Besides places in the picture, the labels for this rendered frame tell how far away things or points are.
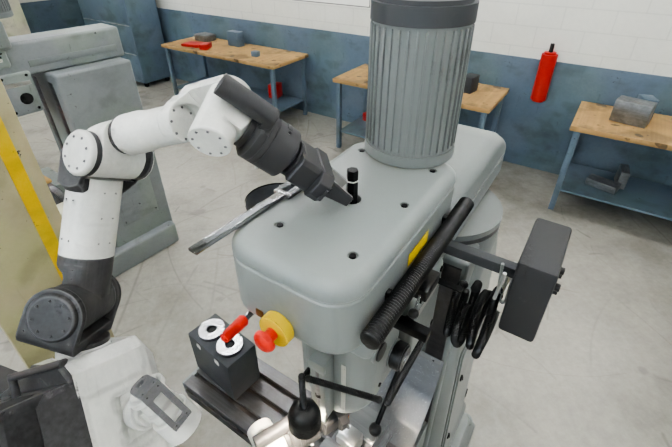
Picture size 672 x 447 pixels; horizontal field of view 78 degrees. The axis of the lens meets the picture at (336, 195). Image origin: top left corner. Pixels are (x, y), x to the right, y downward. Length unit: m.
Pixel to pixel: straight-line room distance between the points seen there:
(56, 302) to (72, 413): 0.18
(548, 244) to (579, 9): 3.92
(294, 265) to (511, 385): 2.42
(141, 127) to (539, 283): 0.82
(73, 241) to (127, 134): 0.22
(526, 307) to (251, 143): 0.69
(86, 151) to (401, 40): 0.57
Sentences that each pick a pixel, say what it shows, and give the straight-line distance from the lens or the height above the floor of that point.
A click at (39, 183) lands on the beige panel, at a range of 2.36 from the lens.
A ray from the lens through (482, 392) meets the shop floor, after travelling 2.85.
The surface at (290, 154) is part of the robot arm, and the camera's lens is 0.66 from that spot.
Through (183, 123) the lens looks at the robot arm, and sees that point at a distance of 0.72.
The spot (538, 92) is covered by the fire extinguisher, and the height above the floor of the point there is 0.91.
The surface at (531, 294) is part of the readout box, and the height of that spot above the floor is 1.66.
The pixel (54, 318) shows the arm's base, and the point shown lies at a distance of 0.84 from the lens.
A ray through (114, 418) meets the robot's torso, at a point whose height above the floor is 1.60.
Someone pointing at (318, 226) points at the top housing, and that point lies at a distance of 0.70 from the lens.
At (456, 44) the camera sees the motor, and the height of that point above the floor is 2.14.
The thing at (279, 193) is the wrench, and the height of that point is 1.90.
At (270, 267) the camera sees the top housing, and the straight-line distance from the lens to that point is 0.65.
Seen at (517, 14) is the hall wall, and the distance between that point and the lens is 4.90.
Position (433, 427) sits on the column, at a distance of 1.89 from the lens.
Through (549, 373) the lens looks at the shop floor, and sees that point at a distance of 3.08.
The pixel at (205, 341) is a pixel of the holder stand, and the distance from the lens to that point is 1.57.
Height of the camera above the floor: 2.31
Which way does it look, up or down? 33 degrees down
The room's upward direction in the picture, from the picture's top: straight up
